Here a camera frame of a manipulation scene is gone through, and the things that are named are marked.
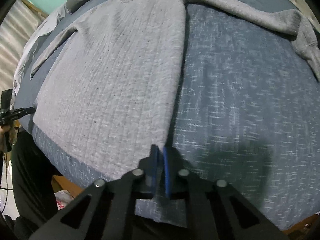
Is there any person's left hand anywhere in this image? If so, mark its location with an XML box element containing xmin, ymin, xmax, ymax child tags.
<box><xmin>0</xmin><ymin>127</ymin><xmax>7</xmax><ymax>152</ymax></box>

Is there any person's dark clothing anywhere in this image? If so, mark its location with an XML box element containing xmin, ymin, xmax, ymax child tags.
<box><xmin>10</xmin><ymin>130</ymin><xmax>63</xmax><ymax>240</ymax></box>

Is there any striped beige curtain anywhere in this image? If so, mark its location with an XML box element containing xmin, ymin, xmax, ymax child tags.
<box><xmin>0</xmin><ymin>0</ymin><xmax>40</xmax><ymax>85</ymax></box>

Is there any light grey crumpled blanket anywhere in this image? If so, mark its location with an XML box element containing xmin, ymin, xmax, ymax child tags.
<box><xmin>12</xmin><ymin>4</ymin><xmax>69</xmax><ymax>95</ymax></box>

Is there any wooden bed base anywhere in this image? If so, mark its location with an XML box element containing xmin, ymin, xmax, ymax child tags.
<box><xmin>51</xmin><ymin>175</ymin><xmax>319</xmax><ymax>233</ymax></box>

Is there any grey sweater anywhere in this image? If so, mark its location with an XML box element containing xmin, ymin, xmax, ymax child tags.
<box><xmin>30</xmin><ymin>0</ymin><xmax>320</xmax><ymax>182</ymax></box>

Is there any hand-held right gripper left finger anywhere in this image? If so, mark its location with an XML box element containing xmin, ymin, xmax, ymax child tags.
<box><xmin>29</xmin><ymin>144</ymin><xmax>160</xmax><ymax>240</ymax></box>

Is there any blue bed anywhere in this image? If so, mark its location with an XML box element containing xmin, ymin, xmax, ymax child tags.
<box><xmin>15</xmin><ymin>0</ymin><xmax>320</xmax><ymax>232</ymax></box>

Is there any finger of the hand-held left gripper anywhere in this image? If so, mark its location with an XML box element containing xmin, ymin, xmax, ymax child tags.
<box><xmin>11</xmin><ymin>107</ymin><xmax>36</xmax><ymax>118</ymax></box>

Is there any white plastic bag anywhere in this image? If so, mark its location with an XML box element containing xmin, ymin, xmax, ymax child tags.
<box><xmin>54</xmin><ymin>189</ymin><xmax>75</xmax><ymax>210</ymax></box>

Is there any cream tufted headboard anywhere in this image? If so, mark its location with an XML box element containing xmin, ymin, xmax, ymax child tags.
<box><xmin>282</xmin><ymin>0</ymin><xmax>320</xmax><ymax>38</ymax></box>

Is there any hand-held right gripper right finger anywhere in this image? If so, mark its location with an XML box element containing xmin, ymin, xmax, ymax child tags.
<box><xmin>162</xmin><ymin>146</ymin><xmax>290</xmax><ymax>240</ymax></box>

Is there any wooden frame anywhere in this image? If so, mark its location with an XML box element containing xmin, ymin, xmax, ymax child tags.
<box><xmin>21</xmin><ymin>0</ymin><xmax>48</xmax><ymax>18</ymax></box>

